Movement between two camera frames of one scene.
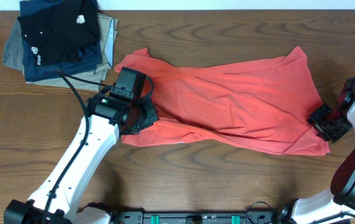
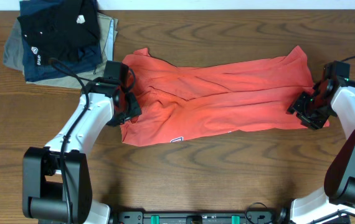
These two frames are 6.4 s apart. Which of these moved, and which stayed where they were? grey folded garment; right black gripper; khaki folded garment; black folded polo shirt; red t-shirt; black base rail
Moved: right black gripper; red t-shirt
Stayed: black folded polo shirt; grey folded garment; black base rail; khaki folded garment
